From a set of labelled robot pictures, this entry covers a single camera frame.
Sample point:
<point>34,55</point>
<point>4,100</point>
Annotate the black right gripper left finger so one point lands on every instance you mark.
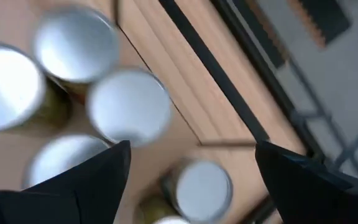
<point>79,196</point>

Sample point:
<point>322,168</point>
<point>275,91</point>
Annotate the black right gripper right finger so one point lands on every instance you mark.
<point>315,193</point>

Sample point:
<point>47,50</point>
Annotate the can with blue label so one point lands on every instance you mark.
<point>57,158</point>

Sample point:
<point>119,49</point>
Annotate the large peach label can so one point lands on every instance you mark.
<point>171,221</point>

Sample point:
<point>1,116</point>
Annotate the can with pink-orange label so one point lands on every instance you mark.
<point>76,43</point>

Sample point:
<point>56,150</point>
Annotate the black metal shelf bar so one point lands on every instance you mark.
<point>216,71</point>

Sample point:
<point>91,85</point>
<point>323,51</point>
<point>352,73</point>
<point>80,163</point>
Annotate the wooden shelf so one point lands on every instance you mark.
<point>179,62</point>

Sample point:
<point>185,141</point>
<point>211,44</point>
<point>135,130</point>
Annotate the dark floor mat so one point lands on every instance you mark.
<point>325,18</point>

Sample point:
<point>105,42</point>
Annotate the grey metal frame legs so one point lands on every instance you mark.
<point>331,124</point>

